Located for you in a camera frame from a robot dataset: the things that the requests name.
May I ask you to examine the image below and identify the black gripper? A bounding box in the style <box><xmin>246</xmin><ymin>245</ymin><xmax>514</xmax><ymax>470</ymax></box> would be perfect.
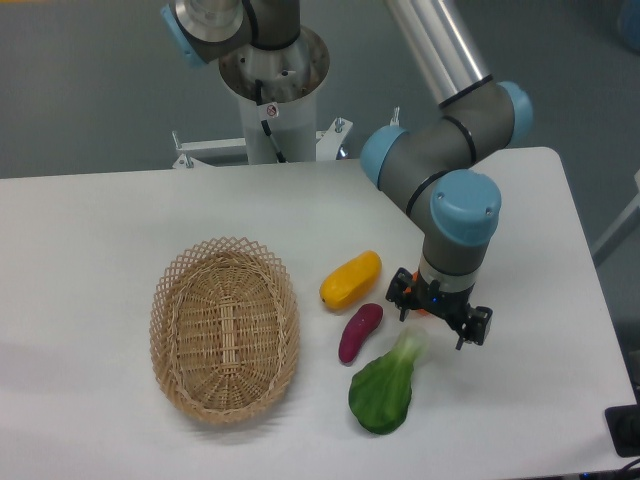
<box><xmin>385</xmin><ymin>268</ymin><xmax>493</xmax><ymax>350</ymax></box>

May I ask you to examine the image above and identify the green bok choy vegetable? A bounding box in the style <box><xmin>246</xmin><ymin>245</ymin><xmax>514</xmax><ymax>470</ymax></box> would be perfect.
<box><xmin>348</xmin><ymin>325</ymin><xmax>429</xmax><ymax>435</ymax></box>

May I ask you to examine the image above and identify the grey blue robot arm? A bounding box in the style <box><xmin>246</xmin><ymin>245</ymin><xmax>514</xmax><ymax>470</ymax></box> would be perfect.
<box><xmin>161</xmin><ymin>1</ymin><xmax>533</xmax><ymax>345</ymax></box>

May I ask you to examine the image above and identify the orange tangerine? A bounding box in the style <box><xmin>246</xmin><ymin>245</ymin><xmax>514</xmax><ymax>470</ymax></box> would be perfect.
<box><xmin>404</xmin><ymin>271</ymin><xmax>431</xmax><ymax>317</ymax></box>

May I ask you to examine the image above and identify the purple sweet potato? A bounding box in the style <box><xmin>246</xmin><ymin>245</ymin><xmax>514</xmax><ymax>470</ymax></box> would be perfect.
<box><xmin>338</xmin><ymin>303</ymin><xmax>384</xmax><ymax>364</ymax></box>

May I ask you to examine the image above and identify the yellow mango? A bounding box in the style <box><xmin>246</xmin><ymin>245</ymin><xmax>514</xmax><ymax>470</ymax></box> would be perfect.
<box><xmin>319</xmin><ymin>250</ymin><xmax>382</xmax><ymax>311</ymax></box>

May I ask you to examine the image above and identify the woven wicker basket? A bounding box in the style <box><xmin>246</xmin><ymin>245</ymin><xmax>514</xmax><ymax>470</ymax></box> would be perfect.
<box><xmin>149</xmin><ymin>237</ymin><xmax>300</xmax><ymax>425</ymax></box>

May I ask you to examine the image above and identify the black box at table edge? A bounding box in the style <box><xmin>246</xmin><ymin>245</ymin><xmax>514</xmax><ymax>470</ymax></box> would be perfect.
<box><xmin>604</xmin><ymin>404</ymin><xmax>639</xmax><ymax>458</ymax></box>

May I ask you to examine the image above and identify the white metal base frame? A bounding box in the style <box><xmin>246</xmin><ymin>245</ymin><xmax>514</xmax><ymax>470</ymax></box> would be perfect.
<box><xmin>171</xmin><ymin>117</ymin><xmax>354</xmax><ymax>169</ymax></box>

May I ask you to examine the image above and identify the black cable on pedestal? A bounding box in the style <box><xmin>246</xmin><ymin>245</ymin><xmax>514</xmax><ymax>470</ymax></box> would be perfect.
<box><xmin>255</xmin><ymin>79</ymin><xmax>290</xmax><ymax>165</ymax></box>

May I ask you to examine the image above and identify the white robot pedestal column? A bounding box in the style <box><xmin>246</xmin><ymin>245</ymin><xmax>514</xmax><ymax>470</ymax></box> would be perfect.
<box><xmin>219</xmin><ymin>27</ymin><xmax>330</xmax><ymax>165</ymax></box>

